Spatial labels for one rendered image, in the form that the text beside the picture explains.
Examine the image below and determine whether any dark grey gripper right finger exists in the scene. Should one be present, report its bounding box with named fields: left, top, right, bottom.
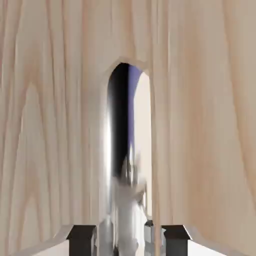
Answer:
left=161, top=224, right=229, bottom=256

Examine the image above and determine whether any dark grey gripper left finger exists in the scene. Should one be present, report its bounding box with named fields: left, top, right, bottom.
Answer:
left=10, top=224, right=98, bottom=256

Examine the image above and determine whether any light wood drawer front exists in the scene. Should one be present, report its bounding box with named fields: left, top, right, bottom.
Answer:
left=0, top=0, right=256, bottom=256

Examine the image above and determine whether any curved shiny metal handle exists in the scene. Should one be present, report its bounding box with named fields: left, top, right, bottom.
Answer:
left=97, top=56, right=162, bottom=256

